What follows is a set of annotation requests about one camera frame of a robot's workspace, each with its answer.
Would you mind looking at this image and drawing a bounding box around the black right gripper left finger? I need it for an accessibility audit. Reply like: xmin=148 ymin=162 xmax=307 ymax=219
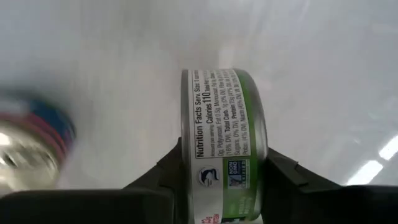
xmin=123 ymin=136 xmax=185 ymax=224

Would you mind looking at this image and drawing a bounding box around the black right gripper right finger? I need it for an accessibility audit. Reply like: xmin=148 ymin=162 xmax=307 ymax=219
xmin=262 ymin=147 xmax=353 ymax=224

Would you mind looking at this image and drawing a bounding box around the silver lidded green tuna can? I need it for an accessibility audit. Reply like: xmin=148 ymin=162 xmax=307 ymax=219
xmin=180 ymin=68 xmax=269 ymax=224

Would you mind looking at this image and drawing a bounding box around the gold lidded blue red can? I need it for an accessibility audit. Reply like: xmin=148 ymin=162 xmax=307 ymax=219
xmin=0 ymin=91 xmax=77 ymax=195

